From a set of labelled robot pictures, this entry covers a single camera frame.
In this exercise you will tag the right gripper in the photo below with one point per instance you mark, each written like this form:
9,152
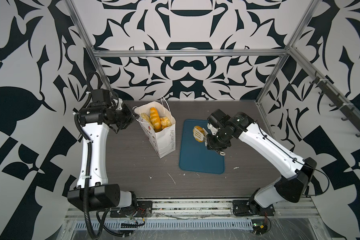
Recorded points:
211,145

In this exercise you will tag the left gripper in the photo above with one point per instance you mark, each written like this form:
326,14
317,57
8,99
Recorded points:
129,116

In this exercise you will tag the striped bun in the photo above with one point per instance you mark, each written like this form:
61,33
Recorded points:
198,133

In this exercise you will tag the metal tongs white tips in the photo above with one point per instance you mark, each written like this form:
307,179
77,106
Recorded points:
199,135

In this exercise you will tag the small striped bread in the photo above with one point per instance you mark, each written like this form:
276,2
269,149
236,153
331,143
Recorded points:
147,119

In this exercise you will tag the croissant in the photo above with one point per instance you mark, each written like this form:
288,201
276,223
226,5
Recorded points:
155,119

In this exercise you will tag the round flaky pastry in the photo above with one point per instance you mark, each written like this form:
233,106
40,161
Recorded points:
165,122

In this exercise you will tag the white paper bag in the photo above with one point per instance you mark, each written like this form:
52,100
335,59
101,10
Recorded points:
163,142

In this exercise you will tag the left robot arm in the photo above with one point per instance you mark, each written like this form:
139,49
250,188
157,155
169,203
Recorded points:
93,191

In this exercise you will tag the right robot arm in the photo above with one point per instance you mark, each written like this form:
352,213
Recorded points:
296,172

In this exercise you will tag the teal tray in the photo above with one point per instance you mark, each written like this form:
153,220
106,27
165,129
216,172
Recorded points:
194,156

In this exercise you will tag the small circuit board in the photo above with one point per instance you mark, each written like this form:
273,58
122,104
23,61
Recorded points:
260,228

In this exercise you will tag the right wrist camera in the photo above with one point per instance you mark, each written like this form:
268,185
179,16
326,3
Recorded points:
217,120

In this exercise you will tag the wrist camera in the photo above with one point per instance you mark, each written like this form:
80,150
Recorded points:
106,98
217,120

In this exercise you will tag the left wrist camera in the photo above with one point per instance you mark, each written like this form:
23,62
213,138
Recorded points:
106,98

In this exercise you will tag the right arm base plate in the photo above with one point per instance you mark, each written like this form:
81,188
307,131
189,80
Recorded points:
244,208

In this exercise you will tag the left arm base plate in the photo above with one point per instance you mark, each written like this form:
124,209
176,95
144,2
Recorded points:
131,208

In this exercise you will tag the wall hook rail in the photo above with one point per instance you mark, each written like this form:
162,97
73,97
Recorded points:
338,101

